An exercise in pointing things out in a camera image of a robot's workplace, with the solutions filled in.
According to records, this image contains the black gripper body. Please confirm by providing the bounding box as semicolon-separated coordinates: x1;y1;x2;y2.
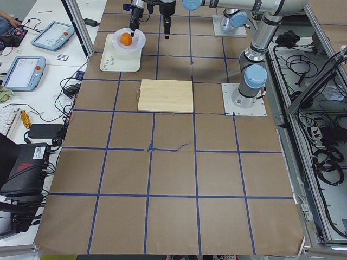
159;0;176;17
131;7;143;20

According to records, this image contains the orange fruit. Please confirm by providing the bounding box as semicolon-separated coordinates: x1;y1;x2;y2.
120;32;133;46

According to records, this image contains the white round plate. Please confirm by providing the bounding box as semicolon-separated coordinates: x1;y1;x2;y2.
112;28;146;52

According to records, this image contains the cream tray with bear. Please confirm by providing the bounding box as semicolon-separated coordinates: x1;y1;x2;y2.
100;34;142;72

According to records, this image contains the small black adapter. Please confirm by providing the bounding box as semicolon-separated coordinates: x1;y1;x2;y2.
83;18;100;27

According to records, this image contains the bamboo cutting board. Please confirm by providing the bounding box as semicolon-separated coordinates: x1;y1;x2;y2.
138;79;194;113

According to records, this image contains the far teach pendant tablet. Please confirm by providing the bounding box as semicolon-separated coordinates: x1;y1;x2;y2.
31;21;75;51

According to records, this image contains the teach pendant tablet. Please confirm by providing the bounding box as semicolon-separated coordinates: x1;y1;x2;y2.
3;56;46;92
31;21;75;51

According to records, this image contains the near teach pendant tablet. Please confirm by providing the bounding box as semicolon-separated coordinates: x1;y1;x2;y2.
3;56;46;92

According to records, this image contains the black power adapter brick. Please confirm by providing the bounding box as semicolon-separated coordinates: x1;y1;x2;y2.
28;123;63;139

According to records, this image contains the gold cylindrical connector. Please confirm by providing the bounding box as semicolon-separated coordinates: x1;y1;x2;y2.
21;110;31;129

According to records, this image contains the white keyboard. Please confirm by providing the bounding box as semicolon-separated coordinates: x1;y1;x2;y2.
0;107;21;138

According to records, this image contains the brown paper table mat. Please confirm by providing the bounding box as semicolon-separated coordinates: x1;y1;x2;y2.
35;1;303;256

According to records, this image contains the black computer box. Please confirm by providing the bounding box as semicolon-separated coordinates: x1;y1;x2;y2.
1;142;50;197

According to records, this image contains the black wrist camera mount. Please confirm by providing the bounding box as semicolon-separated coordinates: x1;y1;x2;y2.
146;0;156;14

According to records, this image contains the aluminium frame post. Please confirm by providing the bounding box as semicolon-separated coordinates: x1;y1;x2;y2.
61;0;95;58

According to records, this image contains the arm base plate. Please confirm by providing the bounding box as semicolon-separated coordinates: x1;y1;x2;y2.
221;83;267;116
212;15;247;38

